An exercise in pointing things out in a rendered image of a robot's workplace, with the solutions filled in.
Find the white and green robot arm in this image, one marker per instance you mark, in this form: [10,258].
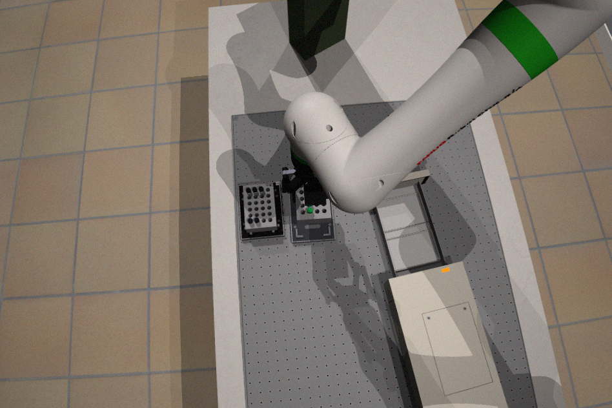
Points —
[515,43]

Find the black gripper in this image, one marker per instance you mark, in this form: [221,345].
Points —
[291,186]

